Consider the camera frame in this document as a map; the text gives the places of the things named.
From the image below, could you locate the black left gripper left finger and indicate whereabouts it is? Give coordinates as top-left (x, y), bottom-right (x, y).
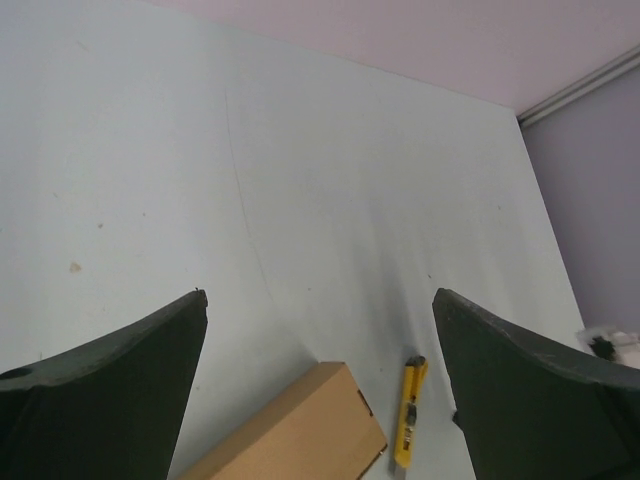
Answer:
top-left (1, 290), bottom-right (208, 479)

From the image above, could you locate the aluminium frame post right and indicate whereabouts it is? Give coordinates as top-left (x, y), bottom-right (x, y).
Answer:
top-left (517, 46), bottom-right (640, 129)

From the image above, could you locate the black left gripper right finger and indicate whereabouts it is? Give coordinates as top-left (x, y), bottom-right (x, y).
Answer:
top-left (433, 288), bottom-right (639, 479)

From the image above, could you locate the yellow utility knife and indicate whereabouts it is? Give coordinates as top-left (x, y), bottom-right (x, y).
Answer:
top-left (393, 355), bottom-right (428, 479)

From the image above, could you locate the brown cardboard express box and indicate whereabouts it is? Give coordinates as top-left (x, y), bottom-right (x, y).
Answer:
top-left (181, 362), bottom-right (388, 479)

